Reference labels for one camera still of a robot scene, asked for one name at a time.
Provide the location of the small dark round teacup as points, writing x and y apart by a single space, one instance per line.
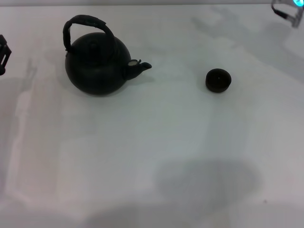
218 80

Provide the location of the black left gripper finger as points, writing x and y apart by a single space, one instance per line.
2 40

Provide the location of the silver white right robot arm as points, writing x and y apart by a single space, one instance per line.
297 19

